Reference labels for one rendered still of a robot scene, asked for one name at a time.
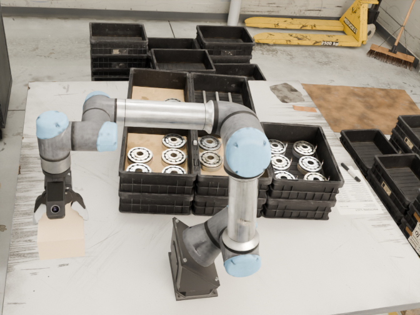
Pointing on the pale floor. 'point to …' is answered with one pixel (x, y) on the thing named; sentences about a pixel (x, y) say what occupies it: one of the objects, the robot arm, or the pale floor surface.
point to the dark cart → (4, 75)
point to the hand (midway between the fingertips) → (61, 224)
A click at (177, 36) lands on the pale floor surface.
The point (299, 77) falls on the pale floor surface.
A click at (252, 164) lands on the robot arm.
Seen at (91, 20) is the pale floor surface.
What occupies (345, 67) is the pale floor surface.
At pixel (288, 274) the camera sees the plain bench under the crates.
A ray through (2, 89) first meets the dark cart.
